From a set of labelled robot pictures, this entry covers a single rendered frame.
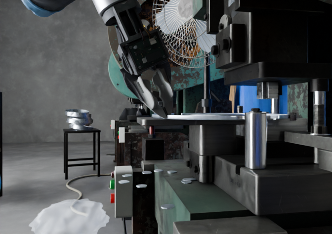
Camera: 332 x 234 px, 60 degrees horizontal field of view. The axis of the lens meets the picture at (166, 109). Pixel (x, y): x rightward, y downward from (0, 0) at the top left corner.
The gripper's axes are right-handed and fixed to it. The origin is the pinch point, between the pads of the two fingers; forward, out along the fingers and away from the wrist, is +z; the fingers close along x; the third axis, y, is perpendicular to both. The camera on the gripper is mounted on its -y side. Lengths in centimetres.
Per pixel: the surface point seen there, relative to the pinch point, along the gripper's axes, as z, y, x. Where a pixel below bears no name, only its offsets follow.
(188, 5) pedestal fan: -33, -79, 47
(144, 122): 0.2, 0.4, -4.4
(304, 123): 14.5, 2.5, 25.1
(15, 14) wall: -288, -675, -98
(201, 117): 3.1, 6.4, 4.4
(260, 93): 6.2, -5.0, 22.7
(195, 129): 6.8, -4.7, 5.4
